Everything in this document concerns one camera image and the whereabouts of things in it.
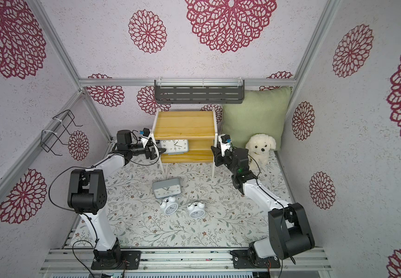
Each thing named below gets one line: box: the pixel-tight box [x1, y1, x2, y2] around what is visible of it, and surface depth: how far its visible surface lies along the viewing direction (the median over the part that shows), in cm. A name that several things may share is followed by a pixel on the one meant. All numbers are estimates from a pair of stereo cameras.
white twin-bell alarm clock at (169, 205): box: [159, 195, 179, 215], surface depth 84 cm
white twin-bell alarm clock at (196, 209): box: [186, 202, 206, 219], surface depth 83 cm
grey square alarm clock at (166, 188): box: [152, 178, 182, 199], surface depth 92 cm
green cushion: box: [221, 86, 292, 151], surface depth 99 cm
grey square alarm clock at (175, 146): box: [159, 139, 189, 156], surface depth 91 cm
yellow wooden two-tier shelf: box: [151, 107, 218, 179], surface depth 83 cm
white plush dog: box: [245, 133, 277, 170], surface depth 94 cm
